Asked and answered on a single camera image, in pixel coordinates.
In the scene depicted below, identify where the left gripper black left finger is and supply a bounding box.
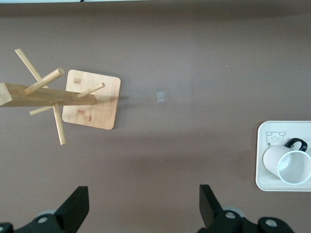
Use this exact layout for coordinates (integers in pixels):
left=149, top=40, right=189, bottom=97
left=0, top=185, right=90, bottom=233

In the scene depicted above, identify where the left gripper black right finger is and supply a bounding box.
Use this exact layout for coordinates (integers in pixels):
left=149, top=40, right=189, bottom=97
left=197, top=184, right=296, bottom=233

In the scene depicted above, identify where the white smiley mug black handle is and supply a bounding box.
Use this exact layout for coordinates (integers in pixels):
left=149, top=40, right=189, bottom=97
left=262, top=137, right=311, bottom=186

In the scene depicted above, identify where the cream rabbit print tray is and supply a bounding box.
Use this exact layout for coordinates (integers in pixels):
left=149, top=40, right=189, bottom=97
left=255, top=120, right=311, bottom=192

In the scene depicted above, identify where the wooden mug tree stand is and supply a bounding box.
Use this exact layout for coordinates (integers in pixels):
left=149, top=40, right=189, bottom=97
left=0, top=48, right=122, bottom=146

